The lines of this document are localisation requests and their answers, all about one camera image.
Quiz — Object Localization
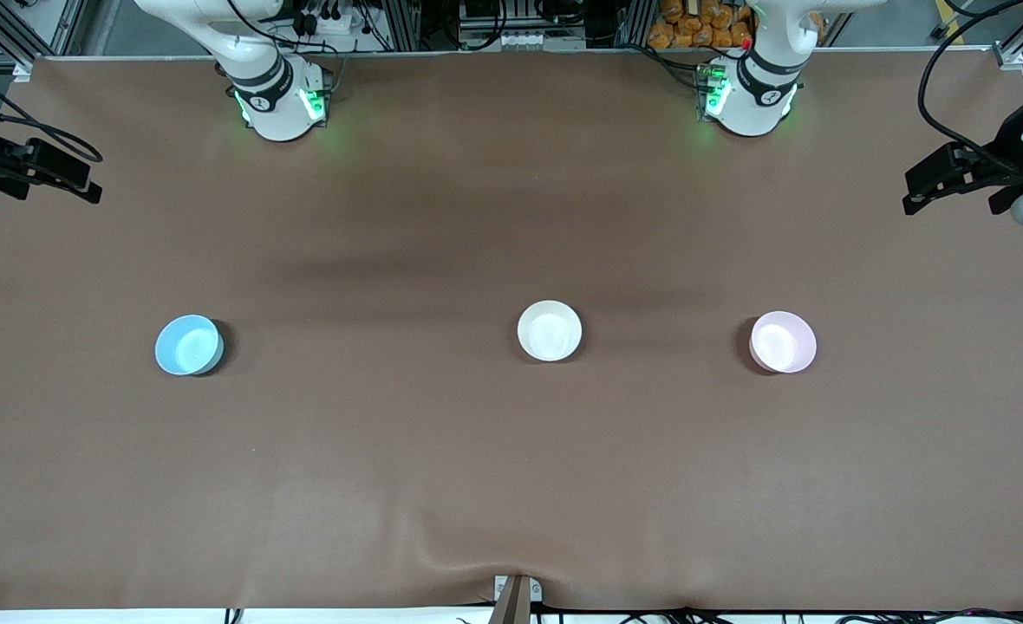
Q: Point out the blue bowl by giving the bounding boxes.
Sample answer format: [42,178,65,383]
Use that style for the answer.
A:
[154,314,225,377]

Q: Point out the pink bowl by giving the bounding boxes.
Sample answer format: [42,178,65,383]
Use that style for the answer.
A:
[749,310,818,375]

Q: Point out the white bowl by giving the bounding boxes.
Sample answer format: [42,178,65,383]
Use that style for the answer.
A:
[517,300,583,363]

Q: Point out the pile of orange snacks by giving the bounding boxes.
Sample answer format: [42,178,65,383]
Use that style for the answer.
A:
[648,0,755,50]

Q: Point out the white power strip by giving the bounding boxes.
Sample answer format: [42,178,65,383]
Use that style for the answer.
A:
[290,4,352,37]

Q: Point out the white terminal block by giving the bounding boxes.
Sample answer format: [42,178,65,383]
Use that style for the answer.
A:
[498,30,564,50]

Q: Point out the brown table mat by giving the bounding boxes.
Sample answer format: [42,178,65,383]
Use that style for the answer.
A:
[0,52,1023,612]

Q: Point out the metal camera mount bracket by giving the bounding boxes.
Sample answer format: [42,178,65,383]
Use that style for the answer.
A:
[494,575,544,624]

